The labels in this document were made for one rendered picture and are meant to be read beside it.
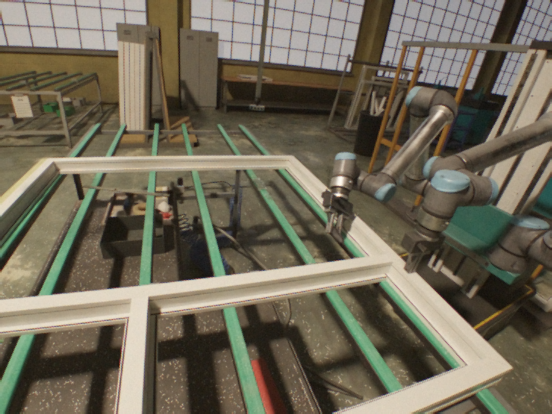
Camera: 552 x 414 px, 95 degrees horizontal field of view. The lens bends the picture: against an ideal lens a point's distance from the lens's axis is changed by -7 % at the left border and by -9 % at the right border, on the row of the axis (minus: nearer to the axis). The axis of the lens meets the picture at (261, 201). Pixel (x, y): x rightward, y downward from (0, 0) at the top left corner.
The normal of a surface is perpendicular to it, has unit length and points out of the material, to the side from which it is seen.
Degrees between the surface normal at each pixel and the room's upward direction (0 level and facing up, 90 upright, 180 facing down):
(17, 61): 90
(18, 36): 90
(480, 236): 90
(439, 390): 0
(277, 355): 0
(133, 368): 0
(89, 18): 90
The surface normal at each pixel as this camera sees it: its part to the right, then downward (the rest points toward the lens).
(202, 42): 0.30, 0.48
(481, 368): 0.10, -0.87
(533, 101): -0.91, 0.12
